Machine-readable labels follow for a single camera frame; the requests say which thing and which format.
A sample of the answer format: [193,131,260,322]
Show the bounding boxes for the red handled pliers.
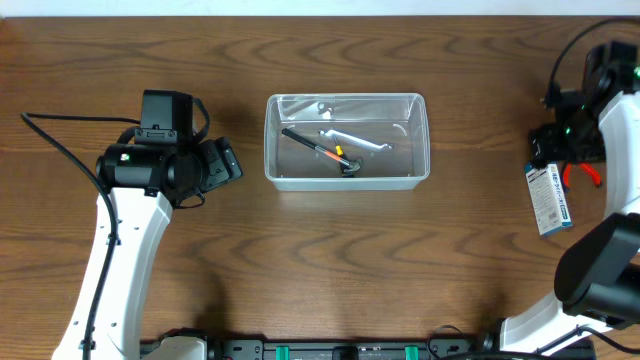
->
[560,162,603,192]

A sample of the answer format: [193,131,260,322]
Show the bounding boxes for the blue white cardboard box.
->
[524,163,573,236]

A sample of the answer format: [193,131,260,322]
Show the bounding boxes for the silver double ended wrench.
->
[318,128,394,152]

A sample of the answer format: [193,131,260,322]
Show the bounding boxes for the yellow black screwdriver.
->
[334,139,360,178]

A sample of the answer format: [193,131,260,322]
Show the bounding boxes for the clear plastic container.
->
[264,93,430,191]

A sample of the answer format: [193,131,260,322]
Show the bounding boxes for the small black handled hammer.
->
[281,128,361,172]

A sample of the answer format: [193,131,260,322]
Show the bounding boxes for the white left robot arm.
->
[53,90,243,359]

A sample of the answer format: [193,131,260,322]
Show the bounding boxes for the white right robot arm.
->
[482,41,639,358]

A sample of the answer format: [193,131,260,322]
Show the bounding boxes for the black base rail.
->
[138,329,478,360]

